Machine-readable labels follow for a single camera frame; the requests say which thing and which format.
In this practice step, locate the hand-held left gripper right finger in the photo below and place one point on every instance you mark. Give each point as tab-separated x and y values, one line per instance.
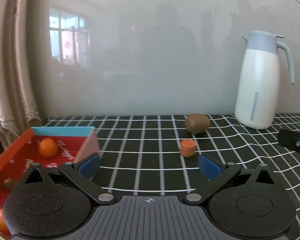
210	167

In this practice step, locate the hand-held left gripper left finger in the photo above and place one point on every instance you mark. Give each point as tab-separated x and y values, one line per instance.
90	166

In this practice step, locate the small carrot piece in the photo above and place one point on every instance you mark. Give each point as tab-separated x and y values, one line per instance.
187	148

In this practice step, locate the small orange mandarin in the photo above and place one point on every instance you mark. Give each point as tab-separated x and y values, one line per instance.
48	147

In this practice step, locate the red and pink cardboard box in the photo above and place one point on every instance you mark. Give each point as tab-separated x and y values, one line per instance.
22	155

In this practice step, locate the brown smooth water chestnut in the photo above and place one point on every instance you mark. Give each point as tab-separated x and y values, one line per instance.
8	182

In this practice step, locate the large orange mandarin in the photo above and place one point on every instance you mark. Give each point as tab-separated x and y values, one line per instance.
0	221

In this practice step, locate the brown kiwi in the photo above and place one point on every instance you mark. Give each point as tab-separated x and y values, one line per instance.
197	123

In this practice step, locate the black checked tablecloth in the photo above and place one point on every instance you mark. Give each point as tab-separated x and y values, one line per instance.
150	160

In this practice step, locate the white thermos jug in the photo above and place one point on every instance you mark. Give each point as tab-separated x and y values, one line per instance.
258	90

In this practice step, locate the beige curtain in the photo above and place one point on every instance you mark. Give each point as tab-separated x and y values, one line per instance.
10	67

